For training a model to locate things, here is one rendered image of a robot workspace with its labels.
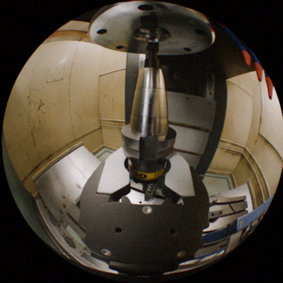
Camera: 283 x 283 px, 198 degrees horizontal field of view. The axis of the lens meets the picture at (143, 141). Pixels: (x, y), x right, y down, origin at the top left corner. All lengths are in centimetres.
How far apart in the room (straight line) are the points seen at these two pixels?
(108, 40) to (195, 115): 50
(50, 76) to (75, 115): 61
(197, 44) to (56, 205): 110
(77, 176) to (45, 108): 76
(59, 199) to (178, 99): 117
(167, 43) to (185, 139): 51
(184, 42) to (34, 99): 106
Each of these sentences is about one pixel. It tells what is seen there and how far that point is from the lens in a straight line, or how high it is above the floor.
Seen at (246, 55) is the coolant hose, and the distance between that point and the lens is 16.
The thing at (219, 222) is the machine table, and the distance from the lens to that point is 64.
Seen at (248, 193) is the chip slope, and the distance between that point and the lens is 115.
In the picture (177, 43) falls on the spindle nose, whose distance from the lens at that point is 15.
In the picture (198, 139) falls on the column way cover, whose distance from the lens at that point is 58.
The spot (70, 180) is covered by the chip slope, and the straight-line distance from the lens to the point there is 101.
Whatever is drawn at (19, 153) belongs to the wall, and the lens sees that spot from 111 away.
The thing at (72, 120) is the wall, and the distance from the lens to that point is 115.
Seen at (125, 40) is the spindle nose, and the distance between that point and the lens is 15.
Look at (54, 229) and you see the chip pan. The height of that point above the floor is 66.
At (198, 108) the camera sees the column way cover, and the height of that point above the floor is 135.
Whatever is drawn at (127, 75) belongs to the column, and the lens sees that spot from 69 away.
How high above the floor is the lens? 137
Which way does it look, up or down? 27 degrees down
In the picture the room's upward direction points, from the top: 2 degrees clockwise
